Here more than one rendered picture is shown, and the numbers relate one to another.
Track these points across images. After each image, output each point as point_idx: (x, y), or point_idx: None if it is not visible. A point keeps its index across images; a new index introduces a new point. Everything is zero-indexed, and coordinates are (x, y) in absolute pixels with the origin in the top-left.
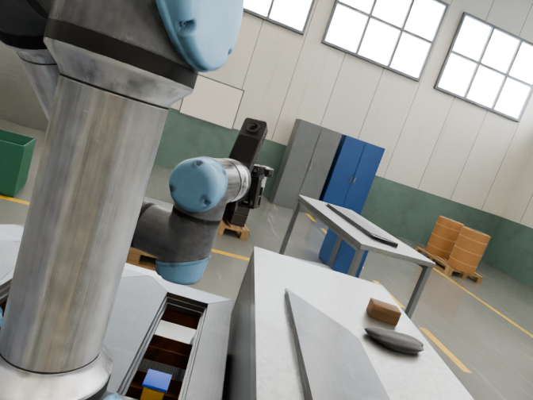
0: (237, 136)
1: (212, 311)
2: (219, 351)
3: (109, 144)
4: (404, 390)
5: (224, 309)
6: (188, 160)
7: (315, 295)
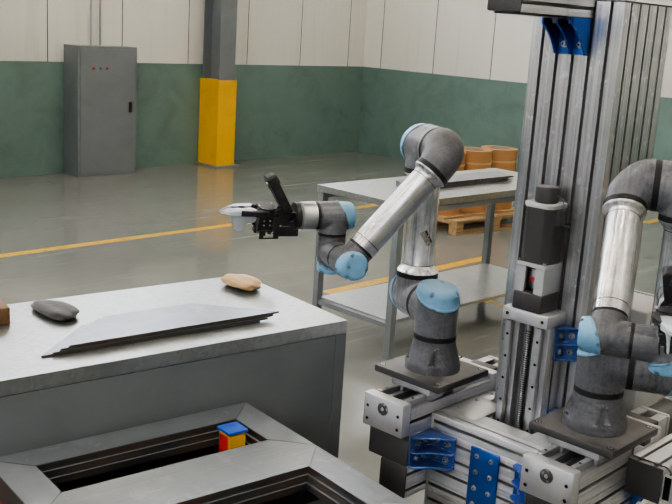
0: (282, 190)
1: (52, 457)
2: (131, 431)
3: None
4: (141, 309)
5: (30, 454)
6: (353, 205)
7: (17, 346)
